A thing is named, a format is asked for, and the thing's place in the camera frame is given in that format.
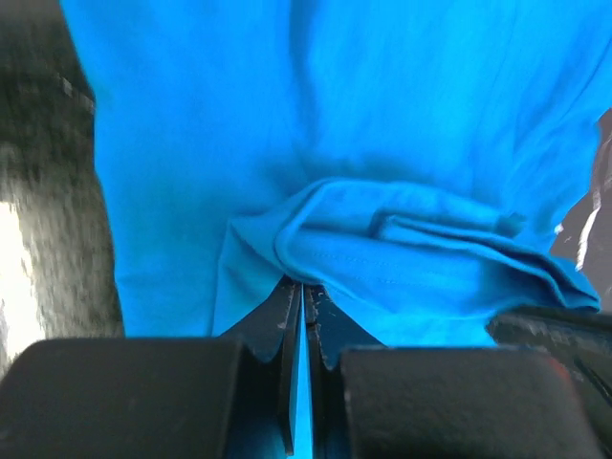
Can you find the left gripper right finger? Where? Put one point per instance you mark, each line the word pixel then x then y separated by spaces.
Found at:
pixel 372 401

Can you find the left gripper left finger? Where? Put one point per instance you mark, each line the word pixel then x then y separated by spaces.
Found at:
pixel 228 397

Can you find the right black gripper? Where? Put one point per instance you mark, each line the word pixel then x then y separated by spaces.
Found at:
pixel 578 339

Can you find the blue t-shirt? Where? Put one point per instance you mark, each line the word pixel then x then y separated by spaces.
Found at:
pixel 413 158

